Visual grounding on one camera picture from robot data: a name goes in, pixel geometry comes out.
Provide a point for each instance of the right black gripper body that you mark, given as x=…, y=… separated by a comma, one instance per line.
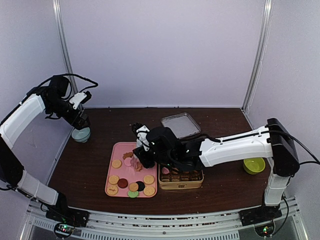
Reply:
x=162, y=159

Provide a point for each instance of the yellow cookie with pink sword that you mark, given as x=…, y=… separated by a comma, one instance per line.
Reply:
x=112, y=190

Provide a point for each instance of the yellow cookie under chip cookie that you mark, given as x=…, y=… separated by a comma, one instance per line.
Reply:
x=116, y=164

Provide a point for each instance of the aluminium frame post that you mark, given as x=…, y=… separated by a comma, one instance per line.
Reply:
x=61, y=34
x=261, y=48

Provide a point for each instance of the green sandwich cookie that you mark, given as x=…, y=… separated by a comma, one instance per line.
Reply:
x=132, y=194

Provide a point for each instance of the small round tan cookie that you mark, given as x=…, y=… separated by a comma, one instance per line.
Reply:
x=133, y=187

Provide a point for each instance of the silver tin lid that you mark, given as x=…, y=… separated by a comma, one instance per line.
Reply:
x=182, y=125

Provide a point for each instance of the front aluminium rail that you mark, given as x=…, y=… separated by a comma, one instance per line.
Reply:
x=223, y=225

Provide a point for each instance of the gold cookie tin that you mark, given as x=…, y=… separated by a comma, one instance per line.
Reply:
x=180, y=180

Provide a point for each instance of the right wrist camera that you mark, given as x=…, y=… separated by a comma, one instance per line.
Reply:
x=141, y=132

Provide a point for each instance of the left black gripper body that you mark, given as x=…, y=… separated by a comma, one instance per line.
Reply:
x=71, y=119

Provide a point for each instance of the brown chocolate cookie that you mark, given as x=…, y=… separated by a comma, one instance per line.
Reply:
x=122, y=183

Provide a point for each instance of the yellow dotted cookie corner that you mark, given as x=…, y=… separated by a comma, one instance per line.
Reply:
x=149, y=191

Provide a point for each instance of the flower shaped tan cookie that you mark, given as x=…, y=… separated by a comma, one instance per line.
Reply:
x=138, y=167

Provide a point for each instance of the left aluminium frame post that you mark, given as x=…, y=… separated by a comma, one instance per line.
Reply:
x=61, y=34

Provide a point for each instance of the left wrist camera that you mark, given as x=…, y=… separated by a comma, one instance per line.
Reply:
x=79, y=98

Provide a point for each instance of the metal serving tongs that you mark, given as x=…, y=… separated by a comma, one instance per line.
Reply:
x=136, y=160

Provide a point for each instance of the gingerbread brown leaf cookie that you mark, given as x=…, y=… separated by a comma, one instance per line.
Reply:
x=127, y=155

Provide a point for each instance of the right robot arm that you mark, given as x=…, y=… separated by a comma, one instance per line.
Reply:
x=268, y=141

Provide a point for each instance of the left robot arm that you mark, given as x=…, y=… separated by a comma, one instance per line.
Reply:
x=51, y=99

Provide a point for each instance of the yellow dotted cookie left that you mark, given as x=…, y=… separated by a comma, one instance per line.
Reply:
x=113, y=179

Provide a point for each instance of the black sandwich cookie lower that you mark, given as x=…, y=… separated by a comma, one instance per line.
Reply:
x=141, y=186

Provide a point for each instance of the right aluminium frame post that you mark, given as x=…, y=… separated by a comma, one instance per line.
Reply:
x=261, y=48

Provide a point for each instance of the yellow dotted cookie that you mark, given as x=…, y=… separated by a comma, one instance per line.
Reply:
x=148, y=179
x=113, y=179

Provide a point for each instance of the pink plastic tray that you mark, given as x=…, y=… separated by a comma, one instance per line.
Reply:
x=128, y=172

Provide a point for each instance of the pale blue ceramic bowl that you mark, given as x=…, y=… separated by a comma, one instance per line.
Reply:
x=81, y=136

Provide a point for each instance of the green plastic bowl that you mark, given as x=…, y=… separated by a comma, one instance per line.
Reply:
x=254, y=166

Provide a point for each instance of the pink sandwich cookie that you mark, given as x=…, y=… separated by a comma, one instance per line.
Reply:
x=165, y=171
x=128, y=162

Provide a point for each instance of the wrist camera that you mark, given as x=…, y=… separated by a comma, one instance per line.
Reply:
x=79, y=98
x=141, y=132

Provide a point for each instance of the yellow dotted cookie middle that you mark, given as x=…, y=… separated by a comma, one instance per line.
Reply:
x=148, y=179

